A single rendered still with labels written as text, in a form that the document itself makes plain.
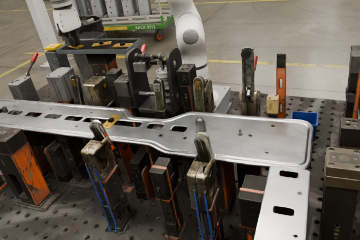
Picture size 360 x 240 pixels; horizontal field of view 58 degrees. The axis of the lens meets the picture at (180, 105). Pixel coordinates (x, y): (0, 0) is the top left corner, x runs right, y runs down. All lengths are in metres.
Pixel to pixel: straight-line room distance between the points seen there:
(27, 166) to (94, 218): 0.31
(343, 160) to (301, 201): 0.14
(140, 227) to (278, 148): 0.56
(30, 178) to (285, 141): 0.92
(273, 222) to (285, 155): 0.23
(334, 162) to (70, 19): 1.16
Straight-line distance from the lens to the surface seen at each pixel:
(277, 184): 0.85
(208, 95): 1.17
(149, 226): 1.20
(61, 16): 1.50
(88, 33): 3.92
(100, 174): 1.04
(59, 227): 1.33
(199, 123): 1.01
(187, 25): 1.36
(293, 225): 0.77
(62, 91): 1.44
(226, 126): 1.05
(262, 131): 1.02
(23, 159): 1.33
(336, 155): 0.86
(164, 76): 1.22
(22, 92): 1.64
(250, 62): 1.06
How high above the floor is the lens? 1.59
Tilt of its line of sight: 30 degrees down
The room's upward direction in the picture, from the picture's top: 10 degrees counter-clockwise
